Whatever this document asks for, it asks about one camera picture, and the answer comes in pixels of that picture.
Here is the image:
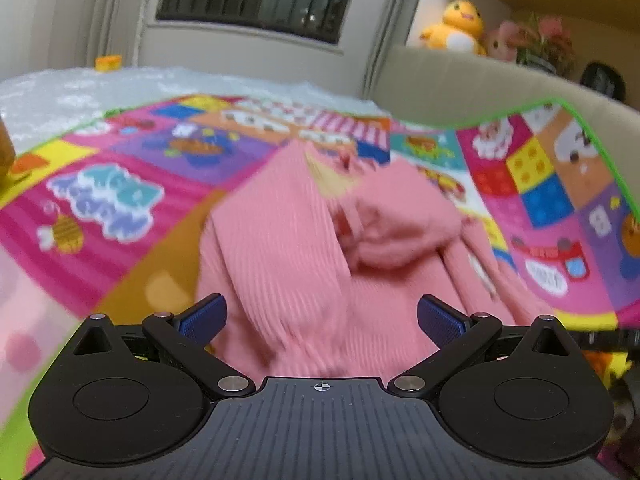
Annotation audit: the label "pink ribbed knit sweater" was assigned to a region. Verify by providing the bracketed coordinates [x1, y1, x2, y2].
[196, 142, 549, 382]

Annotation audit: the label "colourful cartoon play mat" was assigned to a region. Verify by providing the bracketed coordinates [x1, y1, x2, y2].
[1, 94, 639, 479]

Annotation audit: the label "beige sofa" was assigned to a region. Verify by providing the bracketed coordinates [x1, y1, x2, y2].
[369, 46, 639, 204]

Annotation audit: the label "black round object on shelf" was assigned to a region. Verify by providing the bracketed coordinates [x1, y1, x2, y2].
[579, 61, 626, 103]

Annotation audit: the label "small orange toy block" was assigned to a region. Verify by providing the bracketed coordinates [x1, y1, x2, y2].
[94, 54, 122, 73]

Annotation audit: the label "pink plush toy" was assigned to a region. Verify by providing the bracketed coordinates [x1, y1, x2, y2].
[483, 21, 520, 63]

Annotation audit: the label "potted pink flowers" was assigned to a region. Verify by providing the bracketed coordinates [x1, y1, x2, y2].
[511, 14, 575, 77]

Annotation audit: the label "yellow duck plush toy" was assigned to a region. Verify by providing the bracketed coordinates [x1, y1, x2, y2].
[420, 0, 487, 56]

